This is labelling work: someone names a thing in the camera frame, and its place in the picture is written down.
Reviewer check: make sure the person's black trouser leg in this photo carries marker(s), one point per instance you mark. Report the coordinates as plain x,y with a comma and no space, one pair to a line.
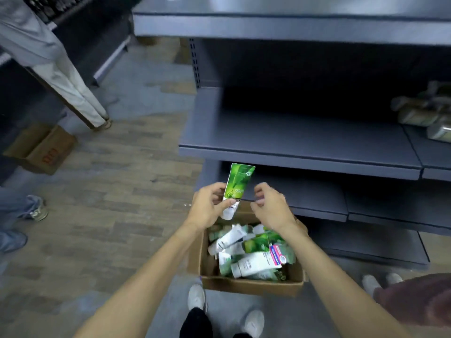
195,325

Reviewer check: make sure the open brown cardboard box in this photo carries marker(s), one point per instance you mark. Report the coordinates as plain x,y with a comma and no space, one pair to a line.
246,283

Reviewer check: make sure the person's right forearm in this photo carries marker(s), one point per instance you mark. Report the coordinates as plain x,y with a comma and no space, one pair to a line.
334,285

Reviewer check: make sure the green and white cosmetic tube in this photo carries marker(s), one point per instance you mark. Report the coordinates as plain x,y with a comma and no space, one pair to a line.
239,183

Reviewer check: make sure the dark stocked shelving unit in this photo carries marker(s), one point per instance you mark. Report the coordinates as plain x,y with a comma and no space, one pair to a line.
81,28

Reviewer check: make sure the cardboard box with red print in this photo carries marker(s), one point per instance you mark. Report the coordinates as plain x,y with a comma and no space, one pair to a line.
40,149

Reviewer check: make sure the person's right white shoe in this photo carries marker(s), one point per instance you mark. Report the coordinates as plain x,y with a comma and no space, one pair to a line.
254,323

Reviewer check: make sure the person's left hand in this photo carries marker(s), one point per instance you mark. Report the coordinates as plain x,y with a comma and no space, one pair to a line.
203,206

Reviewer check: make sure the person's right hand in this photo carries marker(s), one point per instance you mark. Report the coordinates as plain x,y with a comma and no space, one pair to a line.
274,211

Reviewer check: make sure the pile of green white tubes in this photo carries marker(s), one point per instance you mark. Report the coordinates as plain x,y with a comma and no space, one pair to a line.
250,255

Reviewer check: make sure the person's left forearm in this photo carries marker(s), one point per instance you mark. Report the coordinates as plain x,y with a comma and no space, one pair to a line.
146,278

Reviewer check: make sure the person's right thumb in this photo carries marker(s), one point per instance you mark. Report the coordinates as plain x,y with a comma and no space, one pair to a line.
259,203

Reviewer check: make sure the person's white shoe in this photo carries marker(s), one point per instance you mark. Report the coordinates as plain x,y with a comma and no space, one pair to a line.
196,297
254,323

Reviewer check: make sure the person's left white shoe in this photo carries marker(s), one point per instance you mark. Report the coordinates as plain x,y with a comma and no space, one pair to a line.
196,297

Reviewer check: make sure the person's left thumb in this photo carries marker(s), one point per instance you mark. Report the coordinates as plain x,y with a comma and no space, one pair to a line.
225,205

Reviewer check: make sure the grey metal shelving unit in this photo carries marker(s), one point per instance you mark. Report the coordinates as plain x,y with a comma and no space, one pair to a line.
303,137

